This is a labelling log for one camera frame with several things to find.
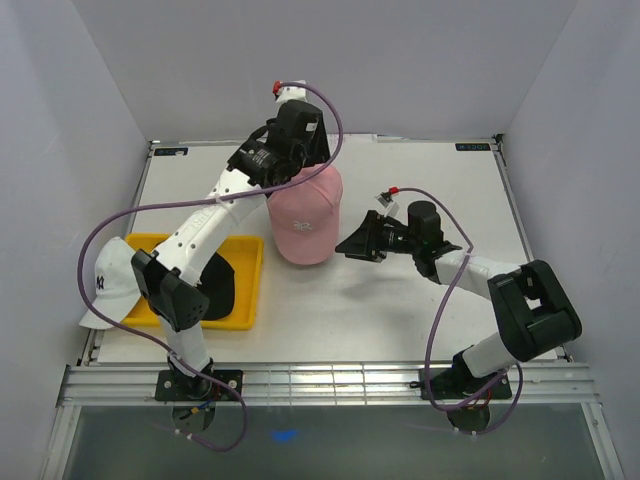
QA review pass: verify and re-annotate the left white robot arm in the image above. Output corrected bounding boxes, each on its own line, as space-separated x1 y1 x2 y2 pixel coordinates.
131 100 330 400

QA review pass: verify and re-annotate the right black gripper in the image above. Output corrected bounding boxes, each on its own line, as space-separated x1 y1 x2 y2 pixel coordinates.
334 210 420 263

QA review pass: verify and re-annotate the yellow plastic tray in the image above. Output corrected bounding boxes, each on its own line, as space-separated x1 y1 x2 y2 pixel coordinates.
122 232 264 332

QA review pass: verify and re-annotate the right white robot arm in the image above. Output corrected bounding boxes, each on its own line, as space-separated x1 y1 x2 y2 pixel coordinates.
335 201 582 399

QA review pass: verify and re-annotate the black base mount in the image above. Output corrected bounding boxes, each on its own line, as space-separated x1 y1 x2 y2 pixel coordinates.
429 368 512 401
154 369 244 402

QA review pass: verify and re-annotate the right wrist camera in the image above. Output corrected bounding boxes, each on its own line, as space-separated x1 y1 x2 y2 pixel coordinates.
376 187 399 218

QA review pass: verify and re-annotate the aluminium front rail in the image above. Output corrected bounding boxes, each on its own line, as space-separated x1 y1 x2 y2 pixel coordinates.
58 361 600 407

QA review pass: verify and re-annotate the purple cable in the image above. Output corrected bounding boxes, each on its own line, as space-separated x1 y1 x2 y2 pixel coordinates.
389 186 525 437
78 82 250 453

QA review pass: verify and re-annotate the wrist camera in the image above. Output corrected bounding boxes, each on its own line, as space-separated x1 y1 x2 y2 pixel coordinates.
376 187 399 218
272 80 308 105

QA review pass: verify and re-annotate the pink baseball cap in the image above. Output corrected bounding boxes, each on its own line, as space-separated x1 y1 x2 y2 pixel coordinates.
267 165 343 266

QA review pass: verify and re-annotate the white NY baseball cap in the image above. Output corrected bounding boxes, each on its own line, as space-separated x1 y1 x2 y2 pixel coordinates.
92 237 141 323

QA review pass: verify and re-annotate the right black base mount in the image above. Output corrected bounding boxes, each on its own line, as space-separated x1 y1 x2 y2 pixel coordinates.
429 368 512 401

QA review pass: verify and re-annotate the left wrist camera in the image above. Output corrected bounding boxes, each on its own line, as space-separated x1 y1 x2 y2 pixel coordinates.
272 80 308 105

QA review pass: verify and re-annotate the black NY baseball cap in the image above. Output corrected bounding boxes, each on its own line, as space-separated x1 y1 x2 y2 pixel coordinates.
197 253 235 321

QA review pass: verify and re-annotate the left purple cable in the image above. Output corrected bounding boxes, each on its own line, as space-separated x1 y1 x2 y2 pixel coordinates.
78 82 250 453

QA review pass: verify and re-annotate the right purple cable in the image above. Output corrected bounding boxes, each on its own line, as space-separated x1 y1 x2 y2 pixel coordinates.
389 186 525 437

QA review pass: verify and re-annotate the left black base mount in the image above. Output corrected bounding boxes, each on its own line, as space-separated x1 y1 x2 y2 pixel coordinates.
154 369 244 402

